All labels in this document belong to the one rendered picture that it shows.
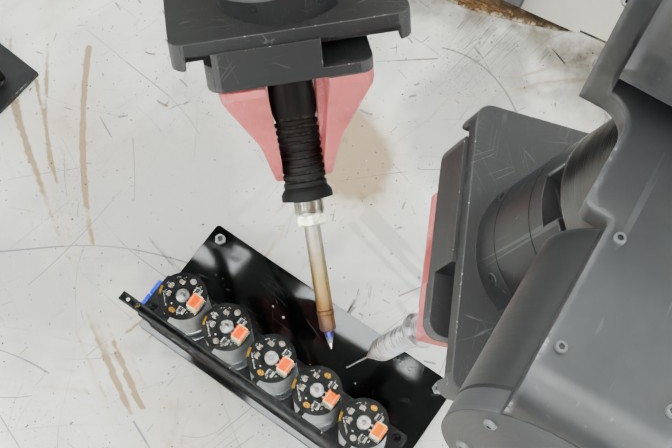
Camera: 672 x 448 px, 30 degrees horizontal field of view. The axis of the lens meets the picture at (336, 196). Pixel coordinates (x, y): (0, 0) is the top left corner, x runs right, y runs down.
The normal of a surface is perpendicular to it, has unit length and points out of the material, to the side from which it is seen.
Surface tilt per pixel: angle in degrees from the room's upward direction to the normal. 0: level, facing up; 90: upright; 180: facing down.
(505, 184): 19
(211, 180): 0
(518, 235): 71
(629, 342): 4
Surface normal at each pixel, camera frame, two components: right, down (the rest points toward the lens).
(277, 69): 0.15, 0.62
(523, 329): -0.63, -0.67
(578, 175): -0.93, -0.28
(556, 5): 0.00, -0.37
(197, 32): -0.07, -0.77
